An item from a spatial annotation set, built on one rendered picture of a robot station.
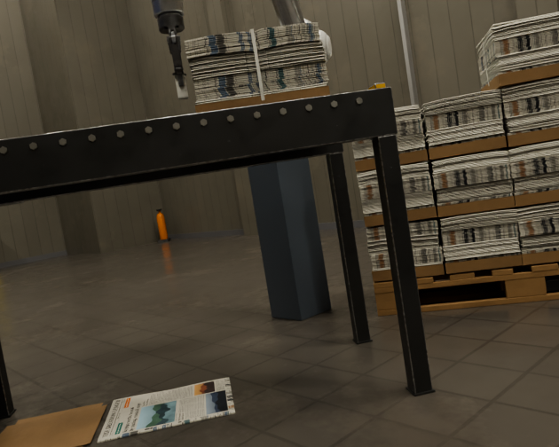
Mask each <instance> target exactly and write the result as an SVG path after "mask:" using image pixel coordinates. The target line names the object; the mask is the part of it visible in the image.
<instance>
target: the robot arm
mask: <svg viewBox="0 0 559 447"><path fill-rule="evenodd" d="M151 3H152V6H153V11H154V17H155V18H156V19H157V22H158V28H159V31H160V32H161V33H162V34H165V35H166V34H167V35H169V36H166V37H167V43H168V46H169V53H170V54H171V55H172V58H173V64H174V70H175V73H172V74H173V75H174V76H175V80H176V86H177V95H178V99H187V98H188V92H187V87H186V81H185V77H186V74H184V71H183V70H184V68H183V66H182V59H181V54H180V53H181V45H180V44H181V41H180V35H177V33H180V32H182V31H183V30H184V29H185V25H184V20H183V16H184V10H183V0H151ZM272 4H273V6H274V9H275V12H276V13H277V16H278V19H279V23H280V25H281V26H286V25H293V24H300V23H311V22H310V21H308V20H306V19H305V18H304V17H303V13H302V10H301V7H300V4H299V2H298V0H272ZM319 36H320V38H319V39H320V41H322V43H323V44H322V46H323V48H324V49H325V50H324V52H325V60H326V63H327V62H328V61H329V60H330V59H331V57H332V46H331V41H330V38H329V36H328V35H327V34H326V33H325V32H324V31H322V30H319Z"/></svg>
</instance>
